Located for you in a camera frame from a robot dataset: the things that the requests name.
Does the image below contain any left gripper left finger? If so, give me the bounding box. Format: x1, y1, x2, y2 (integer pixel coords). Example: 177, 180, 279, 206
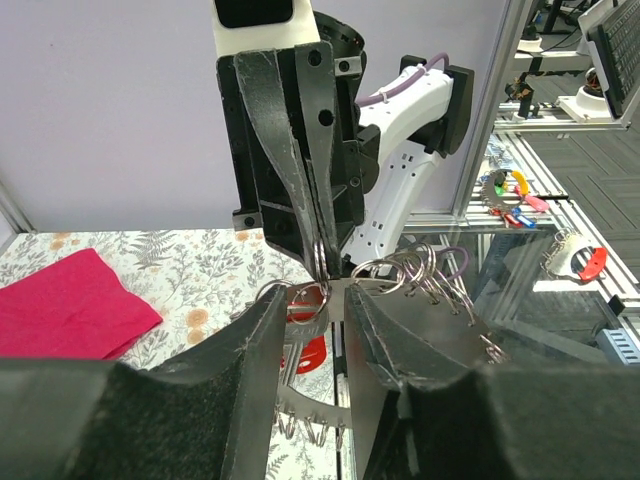
1, 286, 287, 479

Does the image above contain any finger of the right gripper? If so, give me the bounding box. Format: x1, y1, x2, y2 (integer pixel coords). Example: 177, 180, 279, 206
292, 41, 341, 273
234, 50, 319, 270

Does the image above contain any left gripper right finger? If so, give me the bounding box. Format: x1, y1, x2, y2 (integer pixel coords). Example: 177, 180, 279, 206
344, 284, 639, 479

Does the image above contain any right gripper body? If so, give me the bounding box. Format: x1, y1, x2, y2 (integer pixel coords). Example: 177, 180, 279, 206
215, 49, 381, 266

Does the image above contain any silver key with red tag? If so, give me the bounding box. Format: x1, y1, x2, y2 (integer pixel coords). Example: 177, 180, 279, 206
280, 283, 329, 386

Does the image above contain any metal ring key organizer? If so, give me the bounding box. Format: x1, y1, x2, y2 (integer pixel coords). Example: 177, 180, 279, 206
229, 278, 509, 461

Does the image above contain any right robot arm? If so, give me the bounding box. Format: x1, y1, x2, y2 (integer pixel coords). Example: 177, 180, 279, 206
212, 1, 474, 280

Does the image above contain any magenta folded cloth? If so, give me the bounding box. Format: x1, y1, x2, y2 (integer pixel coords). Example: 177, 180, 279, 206
1, 249, 162, 360

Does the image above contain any white organizer with red tag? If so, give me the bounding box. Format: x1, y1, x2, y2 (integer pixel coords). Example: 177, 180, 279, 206
541, 228, 609, 284

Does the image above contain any spare key organizer with tags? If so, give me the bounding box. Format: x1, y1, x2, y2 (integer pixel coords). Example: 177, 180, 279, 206
480, 169, 550, 229

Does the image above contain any black keyboard on stand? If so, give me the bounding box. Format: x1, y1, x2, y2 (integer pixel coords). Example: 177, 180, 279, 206
587, 0, 639, 118

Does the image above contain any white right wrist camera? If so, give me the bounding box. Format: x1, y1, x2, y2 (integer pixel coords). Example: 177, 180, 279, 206
211, 0, 320, 57

